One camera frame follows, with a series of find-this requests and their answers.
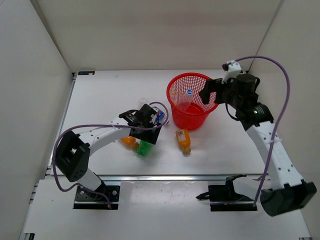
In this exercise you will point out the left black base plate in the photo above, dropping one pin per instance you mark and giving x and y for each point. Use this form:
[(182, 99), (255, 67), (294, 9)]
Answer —
[(85, 200)]

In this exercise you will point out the blue label clear bottle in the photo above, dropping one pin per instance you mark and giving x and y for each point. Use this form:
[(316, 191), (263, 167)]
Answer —
[(161, 116)]

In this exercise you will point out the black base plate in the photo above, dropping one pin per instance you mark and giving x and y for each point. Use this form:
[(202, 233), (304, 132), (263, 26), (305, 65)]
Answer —
[(225, 199), (85, 200)]

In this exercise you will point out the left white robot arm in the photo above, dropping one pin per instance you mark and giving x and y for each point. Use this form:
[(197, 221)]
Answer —
[(72, 151)]

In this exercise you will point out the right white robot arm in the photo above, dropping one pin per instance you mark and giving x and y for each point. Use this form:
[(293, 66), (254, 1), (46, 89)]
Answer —
[(289, 191)]

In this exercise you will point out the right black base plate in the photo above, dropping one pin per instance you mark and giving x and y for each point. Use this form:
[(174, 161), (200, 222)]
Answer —
[(225, 199)]

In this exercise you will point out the aluminium table rail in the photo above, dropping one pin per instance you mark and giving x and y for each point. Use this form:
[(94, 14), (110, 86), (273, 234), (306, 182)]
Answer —
[(219, 147)]

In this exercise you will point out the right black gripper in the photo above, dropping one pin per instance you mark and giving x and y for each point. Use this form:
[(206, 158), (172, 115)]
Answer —
[(211, 86)]

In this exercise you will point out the orange juice bottle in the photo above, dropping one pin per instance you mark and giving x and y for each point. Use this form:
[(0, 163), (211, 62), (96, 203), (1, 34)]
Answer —
[(184, 141), (130, 142)]

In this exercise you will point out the left black corner label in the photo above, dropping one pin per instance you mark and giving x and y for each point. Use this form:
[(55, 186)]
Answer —
[(86, 73)]

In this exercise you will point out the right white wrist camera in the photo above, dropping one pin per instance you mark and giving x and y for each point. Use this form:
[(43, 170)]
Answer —
[(232, 69)]

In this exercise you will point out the clear ribbed water bottle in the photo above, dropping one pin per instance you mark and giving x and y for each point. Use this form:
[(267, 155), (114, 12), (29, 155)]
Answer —
[(185, 100)]

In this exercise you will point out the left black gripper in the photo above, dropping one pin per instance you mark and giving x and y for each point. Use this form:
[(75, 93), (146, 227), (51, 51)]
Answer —
[(150, 137)]

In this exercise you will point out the red plastic mesh bin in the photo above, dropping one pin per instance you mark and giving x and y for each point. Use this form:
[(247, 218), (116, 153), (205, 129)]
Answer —
[(197, 112)]

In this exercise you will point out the green soda bottle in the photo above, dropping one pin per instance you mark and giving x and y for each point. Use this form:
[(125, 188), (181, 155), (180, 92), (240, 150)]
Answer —
[(143, 148)]

